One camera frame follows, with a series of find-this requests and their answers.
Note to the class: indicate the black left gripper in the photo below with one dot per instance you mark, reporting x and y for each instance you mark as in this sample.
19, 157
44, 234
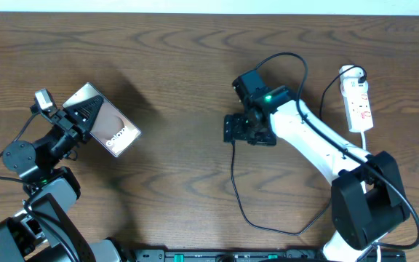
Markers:
59, 122

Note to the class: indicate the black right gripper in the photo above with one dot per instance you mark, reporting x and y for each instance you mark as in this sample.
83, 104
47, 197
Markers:
233, 130

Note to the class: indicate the smartphone with brown screen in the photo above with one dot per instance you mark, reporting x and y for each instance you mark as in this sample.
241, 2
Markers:
112, 129

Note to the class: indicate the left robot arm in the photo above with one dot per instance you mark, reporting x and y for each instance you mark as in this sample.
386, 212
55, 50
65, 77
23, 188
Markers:
42, 230

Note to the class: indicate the white power strip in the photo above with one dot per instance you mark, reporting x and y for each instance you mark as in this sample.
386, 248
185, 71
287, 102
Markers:
357, 105

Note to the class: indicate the white usb wall charger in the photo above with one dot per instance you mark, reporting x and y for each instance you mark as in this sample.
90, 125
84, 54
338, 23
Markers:
353, 72

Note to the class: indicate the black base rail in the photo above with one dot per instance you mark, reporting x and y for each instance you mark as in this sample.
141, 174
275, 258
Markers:
253, 255

